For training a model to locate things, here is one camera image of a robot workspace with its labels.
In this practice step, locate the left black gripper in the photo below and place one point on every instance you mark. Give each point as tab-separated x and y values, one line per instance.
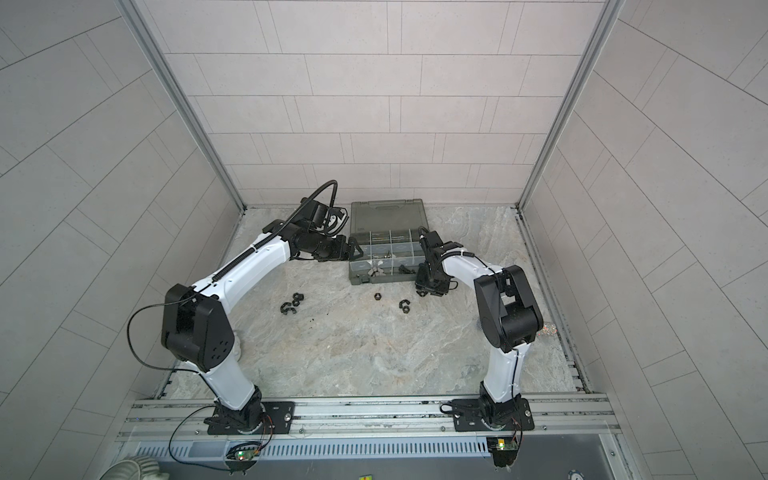
343	253

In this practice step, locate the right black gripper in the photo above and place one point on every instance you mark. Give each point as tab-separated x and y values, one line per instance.
421	283

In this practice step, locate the grey compartment organizer box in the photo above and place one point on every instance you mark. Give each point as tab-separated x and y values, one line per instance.
388	233

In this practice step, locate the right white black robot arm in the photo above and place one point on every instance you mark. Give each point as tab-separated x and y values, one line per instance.
509	316

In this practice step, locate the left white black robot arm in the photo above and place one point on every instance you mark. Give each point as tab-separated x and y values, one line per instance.
196	328

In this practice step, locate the black nut left pair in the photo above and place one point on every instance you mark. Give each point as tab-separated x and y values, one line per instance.
297	297

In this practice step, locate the glitter tube with cap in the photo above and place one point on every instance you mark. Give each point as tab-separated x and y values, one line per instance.
548	329

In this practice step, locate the right controller board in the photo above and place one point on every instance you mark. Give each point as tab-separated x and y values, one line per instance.
503	450

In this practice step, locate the controller board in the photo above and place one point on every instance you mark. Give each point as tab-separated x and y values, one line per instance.
243	456
503	450

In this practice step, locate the left controller board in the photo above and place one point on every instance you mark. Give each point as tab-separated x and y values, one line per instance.
243	456

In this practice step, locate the white fan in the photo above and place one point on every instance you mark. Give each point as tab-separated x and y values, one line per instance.
135	468

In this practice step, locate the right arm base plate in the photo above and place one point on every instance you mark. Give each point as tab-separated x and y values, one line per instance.
482	415

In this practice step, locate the aluminium rail frame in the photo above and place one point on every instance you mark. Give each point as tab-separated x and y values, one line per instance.
385	417

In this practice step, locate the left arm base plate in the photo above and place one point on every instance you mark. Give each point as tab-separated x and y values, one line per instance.
249	418

